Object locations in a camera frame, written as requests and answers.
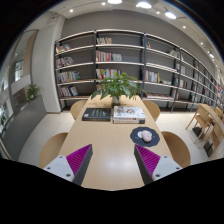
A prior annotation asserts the green indoor floor plant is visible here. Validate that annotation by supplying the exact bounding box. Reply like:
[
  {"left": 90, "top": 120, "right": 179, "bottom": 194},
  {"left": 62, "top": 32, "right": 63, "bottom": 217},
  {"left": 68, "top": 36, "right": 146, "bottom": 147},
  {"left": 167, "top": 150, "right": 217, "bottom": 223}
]
[{"left": 25, "top": 83, "right": 42, "bottom": 101}]

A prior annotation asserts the dark sheep-shaped mouse pad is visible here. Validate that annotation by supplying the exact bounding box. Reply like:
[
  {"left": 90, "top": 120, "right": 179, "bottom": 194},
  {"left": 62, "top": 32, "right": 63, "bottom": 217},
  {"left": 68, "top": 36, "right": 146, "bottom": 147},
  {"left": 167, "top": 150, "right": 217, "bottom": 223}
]
[{"left": 129, "top": 125, "right": 161, "bottom": 148}]

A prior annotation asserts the wooden slatted chair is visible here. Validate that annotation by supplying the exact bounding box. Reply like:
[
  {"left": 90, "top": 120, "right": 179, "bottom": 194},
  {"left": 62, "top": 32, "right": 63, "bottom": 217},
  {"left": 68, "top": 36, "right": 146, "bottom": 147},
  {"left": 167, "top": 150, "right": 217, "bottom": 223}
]
[{"left": 185, "top": 103, "right": 224, "bottom": 158}]

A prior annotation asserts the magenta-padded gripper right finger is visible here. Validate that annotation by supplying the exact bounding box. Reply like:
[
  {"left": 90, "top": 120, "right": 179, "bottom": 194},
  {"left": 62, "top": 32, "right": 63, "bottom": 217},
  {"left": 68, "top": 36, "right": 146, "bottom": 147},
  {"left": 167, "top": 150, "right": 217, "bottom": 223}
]
[{"left": 133, "top": 144, "right": 183, "bottom": 185}]

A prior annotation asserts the round-backed wooden chair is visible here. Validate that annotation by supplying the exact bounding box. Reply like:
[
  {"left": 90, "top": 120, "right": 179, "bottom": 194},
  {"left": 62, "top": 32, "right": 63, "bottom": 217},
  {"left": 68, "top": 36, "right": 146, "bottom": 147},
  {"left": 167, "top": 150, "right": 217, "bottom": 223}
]
[
  {"left": 160, "top": 130, "right": 192, "bottom": 169},
  {"left": 38, "top": 132, "right": 69, "bottom": 169},
  {"left": 142, "top": 99, "right": 161, "bottom": 122},
  {"left": 69, "top": 99, "right": 88, "bottom": 120}
]

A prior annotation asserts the black book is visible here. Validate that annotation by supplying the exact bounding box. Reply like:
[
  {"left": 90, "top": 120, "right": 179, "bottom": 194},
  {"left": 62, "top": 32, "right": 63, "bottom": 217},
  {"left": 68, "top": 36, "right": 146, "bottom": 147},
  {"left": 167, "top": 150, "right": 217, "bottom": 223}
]
[{"left": 81, "top": 107, "right": 112, "bottom": 122}]

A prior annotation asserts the red-spined book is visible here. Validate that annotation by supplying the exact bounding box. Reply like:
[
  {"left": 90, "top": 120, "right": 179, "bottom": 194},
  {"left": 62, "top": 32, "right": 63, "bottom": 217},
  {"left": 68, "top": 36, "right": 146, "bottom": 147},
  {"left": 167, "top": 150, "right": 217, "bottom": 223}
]
[{"left": 113, "top": 117, "right": 146, "bottom": 125}]

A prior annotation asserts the pink computer mouse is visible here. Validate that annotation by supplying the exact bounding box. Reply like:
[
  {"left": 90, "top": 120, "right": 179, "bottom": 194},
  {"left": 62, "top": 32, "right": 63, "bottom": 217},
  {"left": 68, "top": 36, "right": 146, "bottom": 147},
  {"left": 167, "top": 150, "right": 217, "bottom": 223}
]
[{"left": 137, "top": 129, "right": 153, "bottom": 143}]

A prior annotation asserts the grey shelf unit with books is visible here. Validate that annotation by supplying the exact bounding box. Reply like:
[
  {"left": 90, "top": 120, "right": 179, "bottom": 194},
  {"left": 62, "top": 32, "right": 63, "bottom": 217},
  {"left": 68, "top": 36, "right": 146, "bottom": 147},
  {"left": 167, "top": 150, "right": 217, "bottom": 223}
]
[{"left": 54, "top": 28, "right": 224, "bottom": 113}]

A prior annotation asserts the group of ceiling lights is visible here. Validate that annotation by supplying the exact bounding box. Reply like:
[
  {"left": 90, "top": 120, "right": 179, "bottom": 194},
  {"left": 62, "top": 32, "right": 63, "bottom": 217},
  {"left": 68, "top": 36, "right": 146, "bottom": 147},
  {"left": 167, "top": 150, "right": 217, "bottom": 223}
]
[{"left": 68, "top": 0, "right": 218, "bottom": 59}]

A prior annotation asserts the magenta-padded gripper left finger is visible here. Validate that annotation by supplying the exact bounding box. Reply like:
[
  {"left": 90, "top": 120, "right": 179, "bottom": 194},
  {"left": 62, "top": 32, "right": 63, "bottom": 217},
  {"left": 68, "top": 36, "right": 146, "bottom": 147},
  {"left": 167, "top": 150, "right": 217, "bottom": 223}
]
[{"left": 43, "top": 143, "right": 94, "bottom": 187}]

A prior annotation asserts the white illustrated book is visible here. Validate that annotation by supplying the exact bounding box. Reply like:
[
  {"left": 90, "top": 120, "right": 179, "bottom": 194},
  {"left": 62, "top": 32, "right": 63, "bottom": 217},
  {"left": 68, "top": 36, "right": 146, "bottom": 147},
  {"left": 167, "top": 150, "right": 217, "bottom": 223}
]
[{"left": 113, "top": 105, "right": 147, "bottom": 121}]

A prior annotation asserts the green potted plant white pot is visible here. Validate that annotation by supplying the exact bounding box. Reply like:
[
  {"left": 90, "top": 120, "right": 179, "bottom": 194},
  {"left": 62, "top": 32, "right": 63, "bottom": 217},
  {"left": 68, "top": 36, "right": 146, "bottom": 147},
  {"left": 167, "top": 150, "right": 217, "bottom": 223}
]
[{"left": 90, "top": 71, "right": 146, "bottom": 105}]

